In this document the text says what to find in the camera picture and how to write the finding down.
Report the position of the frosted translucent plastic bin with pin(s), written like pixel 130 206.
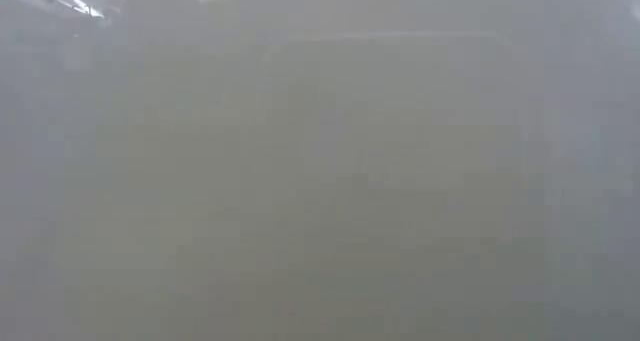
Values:
pixel 395 191

